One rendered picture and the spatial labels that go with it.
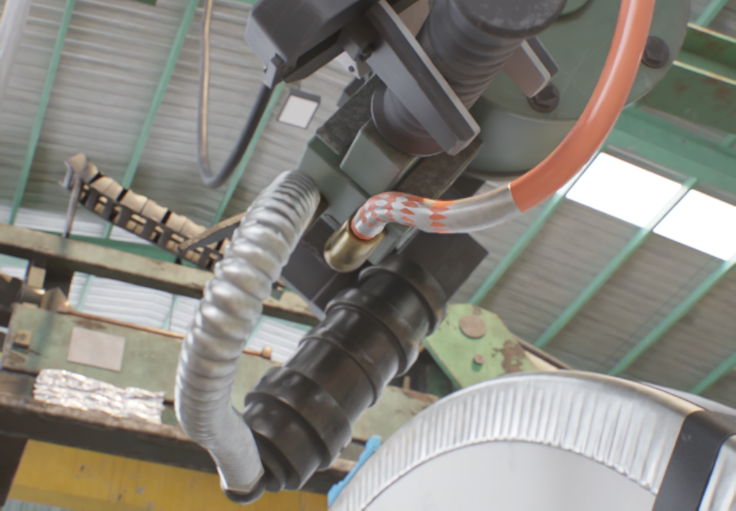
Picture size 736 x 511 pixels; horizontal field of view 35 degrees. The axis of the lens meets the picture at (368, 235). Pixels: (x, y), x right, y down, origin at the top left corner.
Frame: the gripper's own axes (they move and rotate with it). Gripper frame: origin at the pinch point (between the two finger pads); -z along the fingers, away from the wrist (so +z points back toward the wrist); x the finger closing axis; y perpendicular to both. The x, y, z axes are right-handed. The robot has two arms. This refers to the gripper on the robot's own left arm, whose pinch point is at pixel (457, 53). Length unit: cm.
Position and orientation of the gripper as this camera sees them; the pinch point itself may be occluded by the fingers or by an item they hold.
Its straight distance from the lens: 44.8
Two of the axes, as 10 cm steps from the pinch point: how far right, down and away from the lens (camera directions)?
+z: -6.2, -7.8, 0.7
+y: -1.9, 2.4, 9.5
